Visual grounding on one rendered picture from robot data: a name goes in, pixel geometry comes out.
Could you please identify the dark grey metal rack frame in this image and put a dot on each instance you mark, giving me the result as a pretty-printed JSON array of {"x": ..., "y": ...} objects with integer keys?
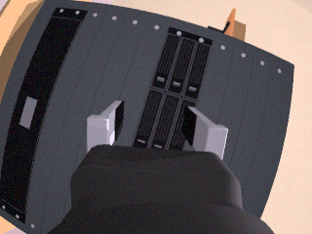
[{"x": 79, "y": 57}]

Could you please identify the tan flat board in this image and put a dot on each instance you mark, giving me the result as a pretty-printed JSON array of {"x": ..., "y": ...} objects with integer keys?
[{"x": 15, "y": 21}]

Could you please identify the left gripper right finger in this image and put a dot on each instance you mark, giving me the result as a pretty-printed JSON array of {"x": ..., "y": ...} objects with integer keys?
[{"x": 201, "y": 132}]

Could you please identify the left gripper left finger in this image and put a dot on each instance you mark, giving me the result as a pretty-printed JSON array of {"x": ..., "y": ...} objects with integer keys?
[{"x": 107, "y": 127}]

